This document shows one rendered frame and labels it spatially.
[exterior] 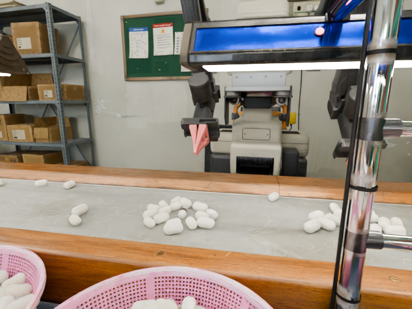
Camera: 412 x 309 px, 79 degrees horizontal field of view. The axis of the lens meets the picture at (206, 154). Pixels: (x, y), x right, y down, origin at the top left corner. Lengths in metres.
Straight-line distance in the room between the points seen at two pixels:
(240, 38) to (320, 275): 0.35
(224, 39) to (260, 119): 0.77
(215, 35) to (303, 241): 0.38
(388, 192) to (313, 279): 0.45
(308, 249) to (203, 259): 0.19
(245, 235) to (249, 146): 0.66
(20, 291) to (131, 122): 2.59
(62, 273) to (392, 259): 0.52
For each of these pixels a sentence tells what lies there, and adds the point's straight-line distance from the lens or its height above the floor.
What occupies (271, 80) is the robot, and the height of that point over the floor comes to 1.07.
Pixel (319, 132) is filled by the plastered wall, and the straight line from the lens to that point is 2.60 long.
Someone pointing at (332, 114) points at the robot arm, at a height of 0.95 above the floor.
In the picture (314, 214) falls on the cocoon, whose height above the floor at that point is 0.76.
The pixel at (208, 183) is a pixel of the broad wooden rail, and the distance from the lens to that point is 0.71.
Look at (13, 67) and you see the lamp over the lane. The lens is 0.64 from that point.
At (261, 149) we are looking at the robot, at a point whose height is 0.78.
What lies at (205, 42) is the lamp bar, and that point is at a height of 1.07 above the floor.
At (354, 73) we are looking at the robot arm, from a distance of 0.77.
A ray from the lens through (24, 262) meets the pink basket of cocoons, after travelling 0.48.
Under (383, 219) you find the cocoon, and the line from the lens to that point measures 0.61.
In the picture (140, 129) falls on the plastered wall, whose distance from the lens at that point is 2.89.
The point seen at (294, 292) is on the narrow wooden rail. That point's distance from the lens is 0.38.
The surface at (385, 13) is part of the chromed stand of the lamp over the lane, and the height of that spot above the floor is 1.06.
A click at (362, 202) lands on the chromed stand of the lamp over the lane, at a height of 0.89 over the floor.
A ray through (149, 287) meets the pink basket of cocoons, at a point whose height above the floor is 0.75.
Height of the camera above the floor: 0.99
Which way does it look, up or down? 12 degrees down
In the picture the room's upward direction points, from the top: straight up
